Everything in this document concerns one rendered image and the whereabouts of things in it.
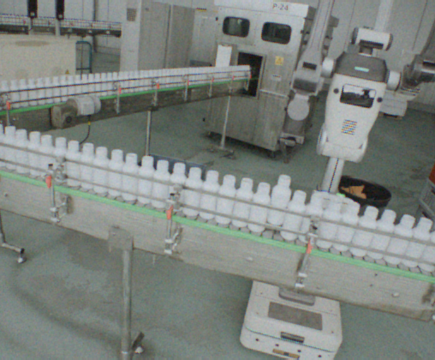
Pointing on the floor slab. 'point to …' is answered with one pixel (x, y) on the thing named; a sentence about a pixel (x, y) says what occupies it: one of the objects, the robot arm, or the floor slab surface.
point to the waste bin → (382, 196)
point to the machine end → (247, 14)
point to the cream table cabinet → (24, 57)
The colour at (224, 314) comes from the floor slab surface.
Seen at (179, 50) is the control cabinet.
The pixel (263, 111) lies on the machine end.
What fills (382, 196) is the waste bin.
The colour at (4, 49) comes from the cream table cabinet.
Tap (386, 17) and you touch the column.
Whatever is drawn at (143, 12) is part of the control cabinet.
